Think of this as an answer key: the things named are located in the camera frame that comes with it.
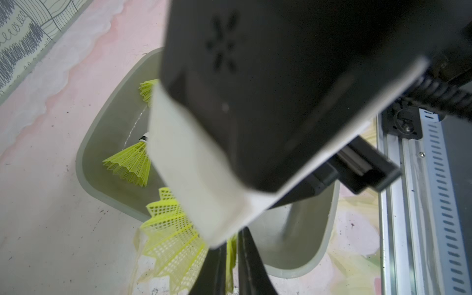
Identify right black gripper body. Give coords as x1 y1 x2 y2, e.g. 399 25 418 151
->
272 136 401 208

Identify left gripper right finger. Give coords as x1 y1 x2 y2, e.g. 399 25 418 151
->
238 227 278 295

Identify grey plastic storage box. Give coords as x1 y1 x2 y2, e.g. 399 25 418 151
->
76 49 340 279

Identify yellow shuttlecock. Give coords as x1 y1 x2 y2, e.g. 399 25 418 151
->
138 79 159 107
141 187 209 295
102 132 151 187

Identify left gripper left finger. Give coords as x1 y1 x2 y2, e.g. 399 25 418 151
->
189 243 227 295

